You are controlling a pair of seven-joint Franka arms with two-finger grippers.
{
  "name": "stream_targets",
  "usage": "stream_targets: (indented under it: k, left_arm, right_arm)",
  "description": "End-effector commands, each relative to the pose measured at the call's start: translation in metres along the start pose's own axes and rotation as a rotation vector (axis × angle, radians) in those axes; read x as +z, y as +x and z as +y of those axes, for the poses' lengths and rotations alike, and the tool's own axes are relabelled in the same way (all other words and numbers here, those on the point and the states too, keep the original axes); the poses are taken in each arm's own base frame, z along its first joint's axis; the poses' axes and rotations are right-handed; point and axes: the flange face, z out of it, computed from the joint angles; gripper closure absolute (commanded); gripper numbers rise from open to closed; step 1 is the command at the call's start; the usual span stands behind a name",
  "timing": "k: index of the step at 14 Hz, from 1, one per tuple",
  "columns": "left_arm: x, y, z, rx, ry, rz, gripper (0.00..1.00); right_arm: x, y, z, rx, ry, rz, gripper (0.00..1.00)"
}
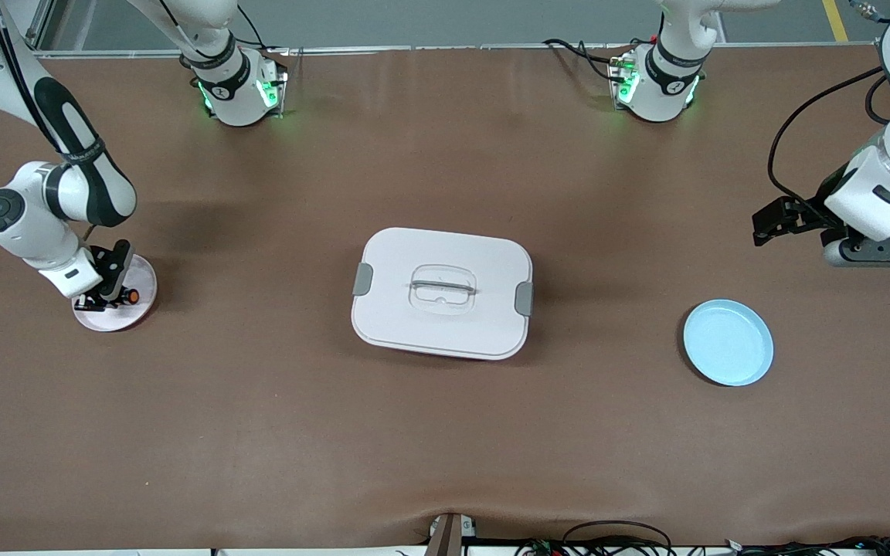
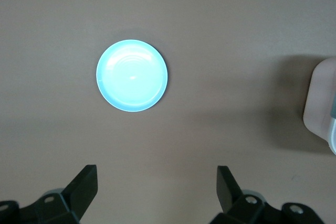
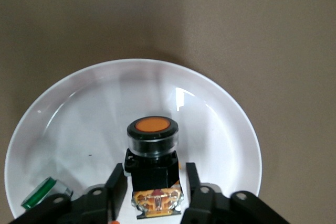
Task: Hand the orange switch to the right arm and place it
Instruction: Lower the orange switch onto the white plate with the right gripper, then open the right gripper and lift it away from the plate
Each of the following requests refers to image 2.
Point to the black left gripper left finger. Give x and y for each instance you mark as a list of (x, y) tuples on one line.
[(78, 195)]

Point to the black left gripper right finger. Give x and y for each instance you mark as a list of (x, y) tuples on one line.
[(231, 197)]

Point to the light blue round plate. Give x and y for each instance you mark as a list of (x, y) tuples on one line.
[(131, 82)]

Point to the pink box with white lid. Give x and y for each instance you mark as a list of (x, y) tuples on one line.
[(319, 98)]

